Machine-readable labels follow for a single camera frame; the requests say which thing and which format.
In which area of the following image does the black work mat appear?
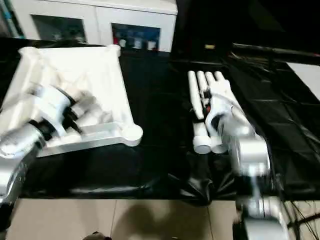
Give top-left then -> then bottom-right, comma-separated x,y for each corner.
0,37 -> 320,207

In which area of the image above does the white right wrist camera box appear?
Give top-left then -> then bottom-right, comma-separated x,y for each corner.
209,84 -> 241,121

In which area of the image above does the white plastic table top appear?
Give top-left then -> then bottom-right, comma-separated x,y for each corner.
0,44 -> 144,159

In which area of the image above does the black metal rod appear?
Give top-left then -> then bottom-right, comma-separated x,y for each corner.
231,42 -> 320,58

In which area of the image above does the white cabinet with glass doors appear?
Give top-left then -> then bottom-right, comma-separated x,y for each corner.
9,0 -> 179,53

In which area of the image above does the white plastic table leg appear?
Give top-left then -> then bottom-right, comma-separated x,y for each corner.
213,71 -> 230,86
205,71 -> 218,93
196,71 -> 228,154
187,70 -> 211,154

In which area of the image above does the black case with yellow label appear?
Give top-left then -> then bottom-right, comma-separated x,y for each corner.
171,0 -> 235,61

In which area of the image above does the white flat board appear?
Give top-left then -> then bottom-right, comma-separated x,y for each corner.
286,62 -> 320,100

